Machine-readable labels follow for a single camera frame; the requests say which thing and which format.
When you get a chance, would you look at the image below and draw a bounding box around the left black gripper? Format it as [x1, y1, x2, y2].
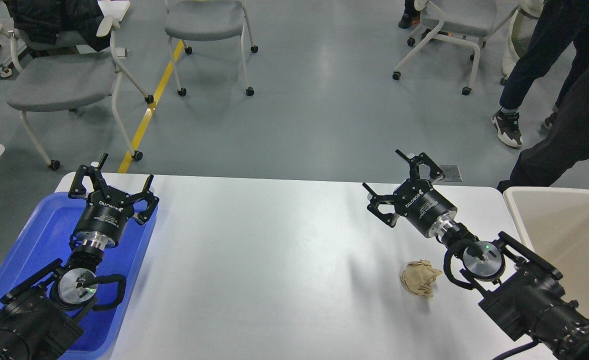
[67, 153, 160, 248]

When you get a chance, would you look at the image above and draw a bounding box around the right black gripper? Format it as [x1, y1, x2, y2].
[362, 149, 458, 239]

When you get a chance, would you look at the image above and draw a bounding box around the brown paper ball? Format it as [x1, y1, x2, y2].
[399, 259, 443, 299]

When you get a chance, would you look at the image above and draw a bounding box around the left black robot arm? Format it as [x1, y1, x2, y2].
[0, 153, 160, 360]

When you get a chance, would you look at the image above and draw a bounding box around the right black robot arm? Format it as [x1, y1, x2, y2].
[367, 152, 589, 360]

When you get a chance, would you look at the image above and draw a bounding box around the yellow floor tape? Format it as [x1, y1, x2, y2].
[117, 40, 184, 174]

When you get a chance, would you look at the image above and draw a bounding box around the metal floor socket plate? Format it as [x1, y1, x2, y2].
[440, 164, 464, 183]

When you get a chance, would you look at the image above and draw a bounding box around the blue plastic tray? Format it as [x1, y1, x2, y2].
[0, 192, 157, 360]

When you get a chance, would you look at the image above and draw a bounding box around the grey chair with jacket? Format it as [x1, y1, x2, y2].
[7, 14, 154, 171]

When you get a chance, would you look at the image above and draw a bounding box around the beige plastic bin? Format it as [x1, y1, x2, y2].
[504, 187, 589, 319]

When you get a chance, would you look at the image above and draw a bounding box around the person in dark clothes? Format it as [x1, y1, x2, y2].
[491, 0, 589, 192]

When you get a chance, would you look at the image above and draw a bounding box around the grey chair right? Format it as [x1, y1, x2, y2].
[387, 0, 517, 99]

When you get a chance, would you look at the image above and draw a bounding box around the black jacket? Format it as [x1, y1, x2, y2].
[6, 0, 111, 51]

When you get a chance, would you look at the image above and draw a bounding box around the grey chair middle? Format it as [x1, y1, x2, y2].
[164, 0, 259, 97]

